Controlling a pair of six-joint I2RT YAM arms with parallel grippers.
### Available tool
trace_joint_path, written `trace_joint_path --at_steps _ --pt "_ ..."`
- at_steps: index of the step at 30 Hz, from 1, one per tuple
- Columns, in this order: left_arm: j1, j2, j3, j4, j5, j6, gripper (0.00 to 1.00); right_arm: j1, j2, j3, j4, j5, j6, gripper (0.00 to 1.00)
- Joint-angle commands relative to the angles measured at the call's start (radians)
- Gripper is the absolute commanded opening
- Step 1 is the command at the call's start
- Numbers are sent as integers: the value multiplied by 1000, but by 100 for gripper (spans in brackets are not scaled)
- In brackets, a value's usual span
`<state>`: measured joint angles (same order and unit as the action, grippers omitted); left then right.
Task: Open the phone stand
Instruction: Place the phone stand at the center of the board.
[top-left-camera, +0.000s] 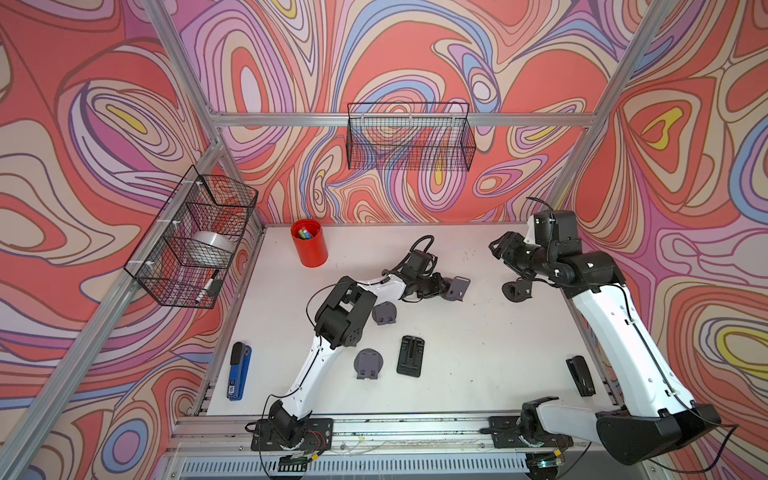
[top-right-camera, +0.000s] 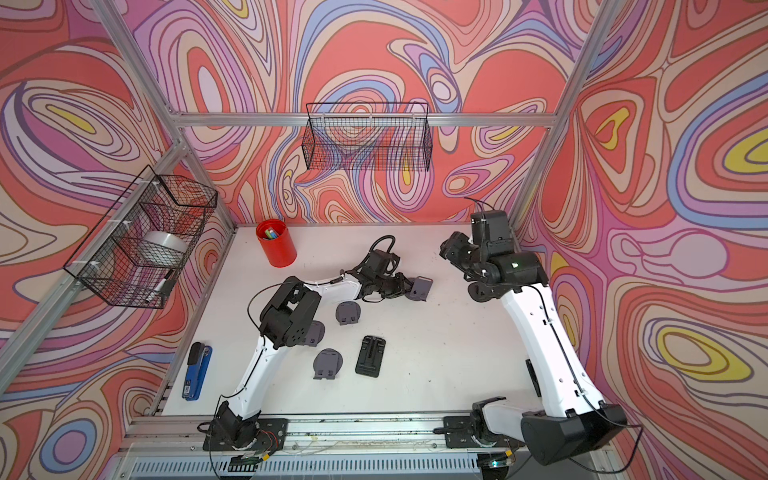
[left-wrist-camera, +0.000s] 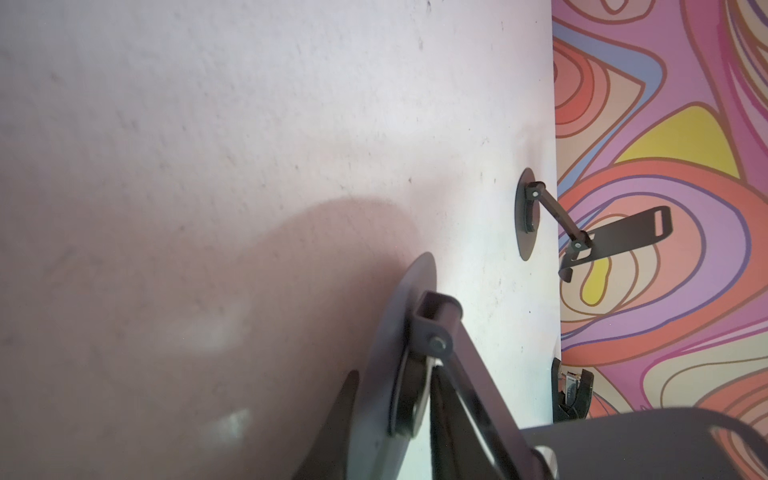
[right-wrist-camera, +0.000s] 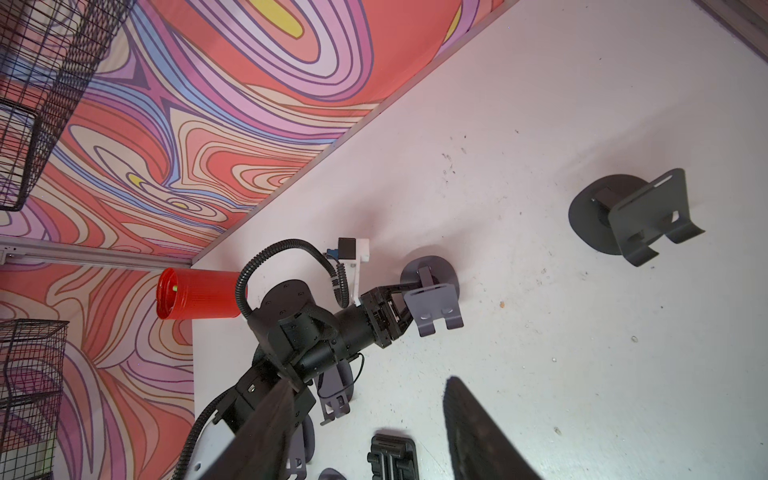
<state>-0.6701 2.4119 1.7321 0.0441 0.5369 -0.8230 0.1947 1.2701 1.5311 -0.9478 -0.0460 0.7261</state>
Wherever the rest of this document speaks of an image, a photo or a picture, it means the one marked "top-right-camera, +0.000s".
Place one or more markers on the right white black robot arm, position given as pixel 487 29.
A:
pixel 571 416

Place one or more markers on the red cylindrical pen cup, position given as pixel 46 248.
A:
pixel 277 244

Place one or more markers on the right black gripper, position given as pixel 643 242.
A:
pixel 452 248

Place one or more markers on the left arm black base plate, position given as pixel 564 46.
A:
pixel 260 436

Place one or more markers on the dark grey phone stand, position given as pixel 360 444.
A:
pixel 481 293

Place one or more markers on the black wire basket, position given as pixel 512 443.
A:
pixel 367 136
pixel 134 257

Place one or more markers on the blue stapler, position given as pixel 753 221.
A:
pixel 198 360

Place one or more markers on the black rectangular phone stand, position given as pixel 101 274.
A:
pixel 370 356

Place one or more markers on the left black wire basket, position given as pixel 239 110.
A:
pixel 134 257

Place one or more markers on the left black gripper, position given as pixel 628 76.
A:
pixel 401 287

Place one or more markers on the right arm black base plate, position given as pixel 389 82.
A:
pixel 464 432

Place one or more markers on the white marker in basket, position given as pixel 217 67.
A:
pixel 158 295

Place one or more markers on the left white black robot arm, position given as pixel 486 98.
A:
pixel 284 322

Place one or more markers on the black stapler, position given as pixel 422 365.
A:
pixel 533 377

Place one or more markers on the rear black wire basket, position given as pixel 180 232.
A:
pixel 367 136

